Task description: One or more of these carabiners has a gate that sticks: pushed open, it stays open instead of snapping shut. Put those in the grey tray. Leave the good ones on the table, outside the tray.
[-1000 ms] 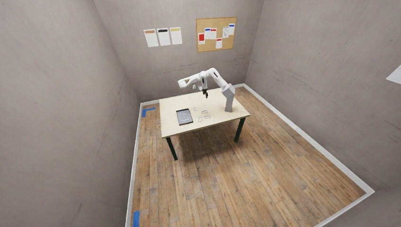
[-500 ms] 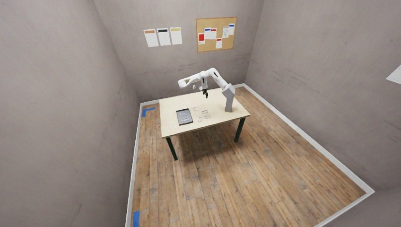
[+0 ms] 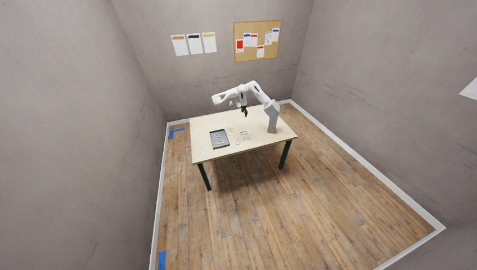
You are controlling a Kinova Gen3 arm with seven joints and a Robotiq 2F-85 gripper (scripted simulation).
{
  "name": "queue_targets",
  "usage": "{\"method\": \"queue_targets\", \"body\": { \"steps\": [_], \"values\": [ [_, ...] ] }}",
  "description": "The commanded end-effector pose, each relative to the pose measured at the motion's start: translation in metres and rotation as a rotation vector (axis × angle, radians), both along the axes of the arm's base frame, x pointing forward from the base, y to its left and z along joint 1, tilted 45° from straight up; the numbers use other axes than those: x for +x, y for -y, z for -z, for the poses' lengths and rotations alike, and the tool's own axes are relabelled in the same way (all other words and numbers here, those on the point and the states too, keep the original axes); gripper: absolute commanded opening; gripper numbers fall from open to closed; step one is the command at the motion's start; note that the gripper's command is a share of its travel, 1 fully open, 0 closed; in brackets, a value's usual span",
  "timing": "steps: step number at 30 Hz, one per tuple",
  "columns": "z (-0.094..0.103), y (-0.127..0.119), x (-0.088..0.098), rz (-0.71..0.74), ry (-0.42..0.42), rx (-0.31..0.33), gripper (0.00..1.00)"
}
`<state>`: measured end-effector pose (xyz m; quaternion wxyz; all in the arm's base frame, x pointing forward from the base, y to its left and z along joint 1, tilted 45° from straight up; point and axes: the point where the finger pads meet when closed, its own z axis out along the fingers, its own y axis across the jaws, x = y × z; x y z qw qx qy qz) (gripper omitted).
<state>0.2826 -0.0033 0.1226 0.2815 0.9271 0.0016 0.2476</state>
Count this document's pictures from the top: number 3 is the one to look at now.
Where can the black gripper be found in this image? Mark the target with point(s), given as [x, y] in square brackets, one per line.
[244, 110]

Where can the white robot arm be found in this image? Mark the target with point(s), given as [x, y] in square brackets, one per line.
[240, 91]

